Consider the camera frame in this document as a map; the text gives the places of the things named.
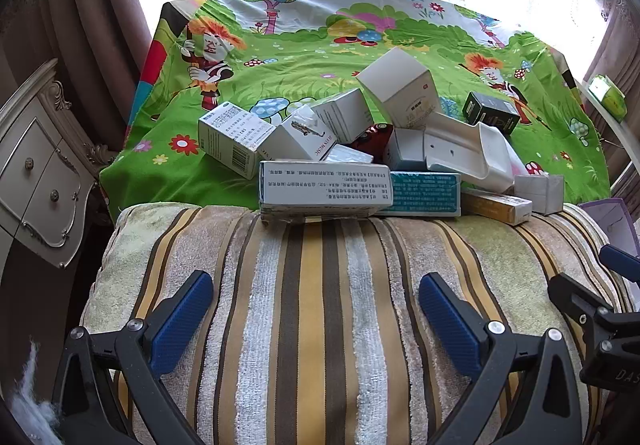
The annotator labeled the small grey box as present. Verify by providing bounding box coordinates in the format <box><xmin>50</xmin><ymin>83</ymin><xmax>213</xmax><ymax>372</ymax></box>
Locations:
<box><xmin>384</xmin><ymin>127</ymin><xmax>427</xmax><ymax>172</ymax></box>

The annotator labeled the large white medicine box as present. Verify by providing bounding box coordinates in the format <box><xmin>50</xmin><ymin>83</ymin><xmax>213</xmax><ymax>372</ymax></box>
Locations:
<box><xmin>258</xmin><ymin>160</ymin><xmax>394</xmax><ymax>224</ymax></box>

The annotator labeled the purple cardboard box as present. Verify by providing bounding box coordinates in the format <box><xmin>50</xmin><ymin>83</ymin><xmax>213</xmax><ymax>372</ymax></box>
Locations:
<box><xmin>580</xmin><ymin>197</ymin><xmax>640</xmax><ymax>256</ymax></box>

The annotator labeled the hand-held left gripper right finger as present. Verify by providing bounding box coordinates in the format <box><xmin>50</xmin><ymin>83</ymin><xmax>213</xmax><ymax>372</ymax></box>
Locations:
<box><xmin>417</xmin><ymin>273</ymin><xmax>583</xmax><ymax>445</ymax></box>

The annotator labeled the white box with grey text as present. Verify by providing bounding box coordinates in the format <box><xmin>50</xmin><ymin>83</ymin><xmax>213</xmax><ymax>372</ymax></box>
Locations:
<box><xmin>312</xmin><ymin>89</ymin><xmax>376</xmax><ymax>144</ymax></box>

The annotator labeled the white blue-print medicine box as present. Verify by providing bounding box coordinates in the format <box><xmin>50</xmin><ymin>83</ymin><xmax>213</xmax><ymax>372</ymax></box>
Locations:
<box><xmin>197</xmin><ymin>102</ymin><xmax>277</xmax><ymax>180</ymax></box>

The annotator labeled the white box with dark illustration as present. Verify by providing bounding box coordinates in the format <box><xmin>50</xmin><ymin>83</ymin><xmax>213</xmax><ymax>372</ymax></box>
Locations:
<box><xmin>260</xmin><ymin>112</ymin><xmax>337</xmax><ymax>162</ymax></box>

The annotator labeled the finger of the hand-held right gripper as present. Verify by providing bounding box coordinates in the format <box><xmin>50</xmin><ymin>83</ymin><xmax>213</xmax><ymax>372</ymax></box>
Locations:
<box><xmin>547</xmin><ymin>273</ymin><xmax>617</xmax><ymax>327</ymax></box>
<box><xmin>600</xmin><ymin>245</ymin><xmax>640</xmax><ymax>283</ymax></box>

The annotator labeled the green tissue pack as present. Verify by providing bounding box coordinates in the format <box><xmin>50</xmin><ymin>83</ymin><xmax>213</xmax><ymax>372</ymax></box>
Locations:
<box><xmin>587</xmin><ymin>74</ymin><xmax>628</xmax><ymax>122</ymax></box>

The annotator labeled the white plastic holder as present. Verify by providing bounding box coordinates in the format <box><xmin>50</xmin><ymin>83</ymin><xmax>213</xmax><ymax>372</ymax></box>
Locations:
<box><xmin>424</xmin><ymin>114</ymin><xmax>517</xmax><ymax>194</ymax></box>

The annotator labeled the striped plush towel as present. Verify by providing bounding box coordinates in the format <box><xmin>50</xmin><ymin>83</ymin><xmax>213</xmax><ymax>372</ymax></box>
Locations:
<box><xmin>80</xmin><ymin>202</ymin><xmax>640</xmax><ymax>445</ymax></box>

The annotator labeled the small white box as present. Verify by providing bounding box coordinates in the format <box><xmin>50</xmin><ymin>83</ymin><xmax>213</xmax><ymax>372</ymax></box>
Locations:
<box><xmin>513</xmin><ymin>173</ymin><xmax>566</xmax><ymax>216</ymax></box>

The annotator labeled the green cartoon printed blanket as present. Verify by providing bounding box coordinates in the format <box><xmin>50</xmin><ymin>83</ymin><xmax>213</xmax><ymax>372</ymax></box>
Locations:
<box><xmin>100</xmin><ymin>0</ymin><xmax>611</xmax><ymax>226</ymax></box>

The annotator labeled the black box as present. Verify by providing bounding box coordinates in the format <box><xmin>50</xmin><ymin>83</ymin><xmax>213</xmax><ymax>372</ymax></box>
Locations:
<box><xmin>462</xmin><ymin>91</ymin><xmax>522</xmax><ymax>136</ymax></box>

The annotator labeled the ornate white cabinet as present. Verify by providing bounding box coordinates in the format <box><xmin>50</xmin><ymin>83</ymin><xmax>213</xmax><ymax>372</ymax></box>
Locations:
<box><xmin>0</xmin><ymin>57</ymin><xmax>118</xmax><ymax>271</ymax></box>

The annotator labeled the clear plastic packet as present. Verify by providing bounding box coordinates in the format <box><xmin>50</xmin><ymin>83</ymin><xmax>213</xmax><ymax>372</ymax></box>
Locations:
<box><xmin>324</xmin><ymin>144</ymin><xmax>375</xmax><ymax>166</ymax></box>

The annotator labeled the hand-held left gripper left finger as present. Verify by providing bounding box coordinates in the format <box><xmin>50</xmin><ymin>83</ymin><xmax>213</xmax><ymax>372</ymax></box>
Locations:
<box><xmin>52</xmin><ymin>270</ymin><xmax>214</xmax><ymax>445</ymax></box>

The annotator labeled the teal box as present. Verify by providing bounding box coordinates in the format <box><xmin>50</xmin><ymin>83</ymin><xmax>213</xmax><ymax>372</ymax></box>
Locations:
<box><xmin>372</xmin><ymin>171</ymin><xmax>462</xmax><ymax>217</ymax></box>

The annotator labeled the brown pleated curtain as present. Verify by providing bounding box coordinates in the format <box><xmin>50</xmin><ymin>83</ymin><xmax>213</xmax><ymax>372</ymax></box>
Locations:
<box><xmin>0</xmin><ymin>0</ymin><xmax>153</xmax><ymax>150</ymax></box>
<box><xmin>575</xmin><ymin>0</ymin><xmax>640</xmax><ymax>186</ymax></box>

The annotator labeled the large cream box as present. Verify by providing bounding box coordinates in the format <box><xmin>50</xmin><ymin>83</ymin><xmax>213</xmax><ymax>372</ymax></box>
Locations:
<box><xmin>356</xmin><ymin>47</ymin><xmax>447</xmax><ymax>130</ymax></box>

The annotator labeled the narrow yellow box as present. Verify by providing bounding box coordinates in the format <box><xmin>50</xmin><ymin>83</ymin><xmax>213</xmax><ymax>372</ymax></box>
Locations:
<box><xmin>460</xmin><ymin>188</ymin><xmax>534</xmax><ymax>226</ymax></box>

